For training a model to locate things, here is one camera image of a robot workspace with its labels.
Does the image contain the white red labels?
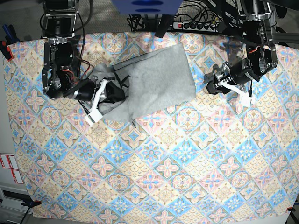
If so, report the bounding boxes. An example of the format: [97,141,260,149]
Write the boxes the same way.
[0,154,23,184]

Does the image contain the red black clamp top left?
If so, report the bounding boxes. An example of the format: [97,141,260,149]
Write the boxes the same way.
[0,41,13,61]

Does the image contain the black clamp bottom left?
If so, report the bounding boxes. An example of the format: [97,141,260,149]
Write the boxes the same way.
[21,200,42,209]

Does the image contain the black strap on table edge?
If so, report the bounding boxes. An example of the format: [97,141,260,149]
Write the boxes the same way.
[155,14,172,38]

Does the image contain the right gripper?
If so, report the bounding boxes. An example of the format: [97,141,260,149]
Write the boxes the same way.
[78,75,127,126]

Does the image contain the clamp bottom right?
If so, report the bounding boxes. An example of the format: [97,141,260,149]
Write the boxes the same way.
[287,207,296,212]

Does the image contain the patterned tablecloth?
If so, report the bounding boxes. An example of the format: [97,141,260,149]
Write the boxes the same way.
[2,33,299,224]

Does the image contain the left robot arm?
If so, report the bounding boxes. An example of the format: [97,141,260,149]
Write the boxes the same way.
[206,0,278,107]

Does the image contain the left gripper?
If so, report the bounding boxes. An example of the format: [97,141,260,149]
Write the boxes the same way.
[206,62,256,107]

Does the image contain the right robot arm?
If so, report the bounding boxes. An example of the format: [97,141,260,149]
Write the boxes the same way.
[39,0,126,125]

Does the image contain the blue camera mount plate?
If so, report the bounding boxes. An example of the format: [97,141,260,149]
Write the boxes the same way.
[112,0,183,14]

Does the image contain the black power strip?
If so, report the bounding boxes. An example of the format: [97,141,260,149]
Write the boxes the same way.
[172,21,219,33]

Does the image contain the grey T-shirt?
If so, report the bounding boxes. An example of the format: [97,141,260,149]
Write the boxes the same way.
[91,43,196,123]

